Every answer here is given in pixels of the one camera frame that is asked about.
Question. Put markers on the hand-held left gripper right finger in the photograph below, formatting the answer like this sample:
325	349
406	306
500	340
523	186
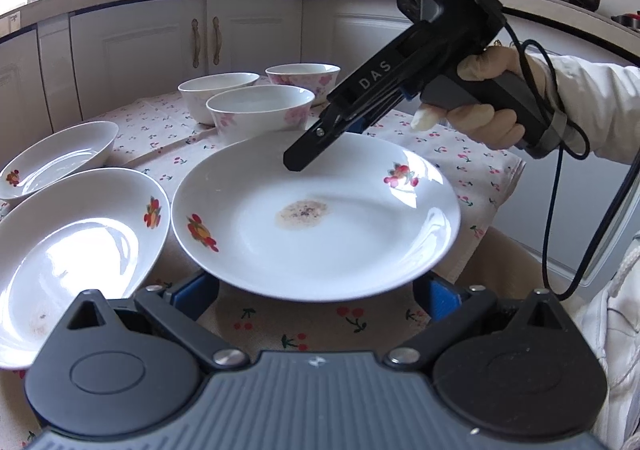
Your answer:
436	296

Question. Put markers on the person's right hand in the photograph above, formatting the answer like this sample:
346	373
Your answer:
480	123

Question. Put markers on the person's white clothing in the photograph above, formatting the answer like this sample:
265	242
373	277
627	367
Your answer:
615	355

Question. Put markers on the dark pan red rim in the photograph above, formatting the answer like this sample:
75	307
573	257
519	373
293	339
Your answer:
629	21

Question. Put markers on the white bowl pink floral print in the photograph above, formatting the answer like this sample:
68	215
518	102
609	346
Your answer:
260	110
210	95
300	78

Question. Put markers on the cherry print tablecloth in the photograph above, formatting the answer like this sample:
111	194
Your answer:
150	130

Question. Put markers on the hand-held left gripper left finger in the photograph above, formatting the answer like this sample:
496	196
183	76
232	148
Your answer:
196	291

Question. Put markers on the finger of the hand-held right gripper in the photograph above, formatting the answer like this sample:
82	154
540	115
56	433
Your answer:
372	113
307	148

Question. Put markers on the person's right forearm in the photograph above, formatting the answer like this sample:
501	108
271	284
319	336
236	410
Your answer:
595	105

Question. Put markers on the white plate fruit print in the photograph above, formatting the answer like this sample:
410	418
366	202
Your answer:
60	155
75	260
320	240

